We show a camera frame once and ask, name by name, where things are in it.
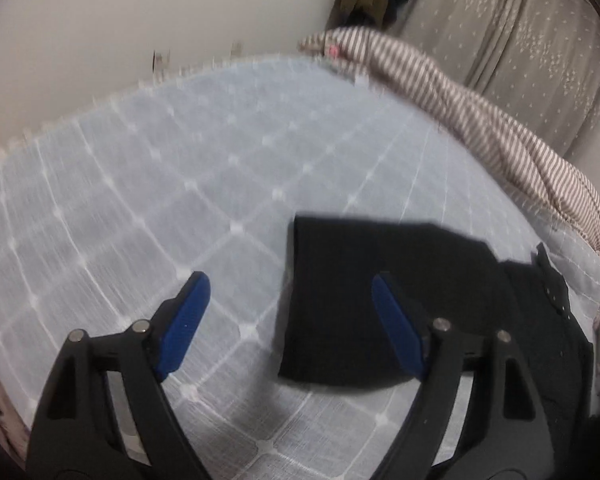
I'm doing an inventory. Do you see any black quilted coat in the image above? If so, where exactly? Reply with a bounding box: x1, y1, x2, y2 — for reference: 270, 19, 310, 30
279, 216, 593, 458

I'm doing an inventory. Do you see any light grey checked bedsheet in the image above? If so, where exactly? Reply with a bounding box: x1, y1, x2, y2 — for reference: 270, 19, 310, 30
0, 58, 600, 479

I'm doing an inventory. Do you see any striped beige duvet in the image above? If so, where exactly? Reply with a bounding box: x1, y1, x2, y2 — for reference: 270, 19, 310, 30
299, 26, 600, 255

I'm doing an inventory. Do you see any beige dotted curtain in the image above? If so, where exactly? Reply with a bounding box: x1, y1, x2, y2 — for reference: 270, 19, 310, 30
391, 0, 600, 162

